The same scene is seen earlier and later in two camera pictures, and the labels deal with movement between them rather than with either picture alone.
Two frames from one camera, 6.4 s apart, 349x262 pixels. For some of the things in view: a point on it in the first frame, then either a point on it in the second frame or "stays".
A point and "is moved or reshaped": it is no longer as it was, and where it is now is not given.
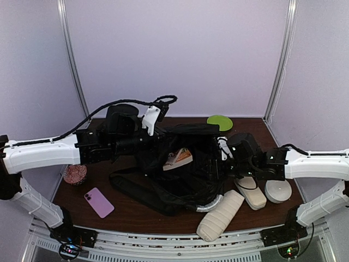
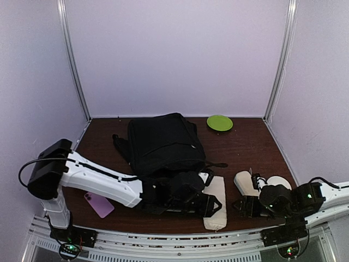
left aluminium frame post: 61,4 stays
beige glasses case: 253,196 stays
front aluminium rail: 141,246 stays
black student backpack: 177,190 is moved or reshaped
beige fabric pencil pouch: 210,228 to 218,221
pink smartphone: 100,203 stays
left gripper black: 160,139 to 209,212
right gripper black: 215,167 to 248,203
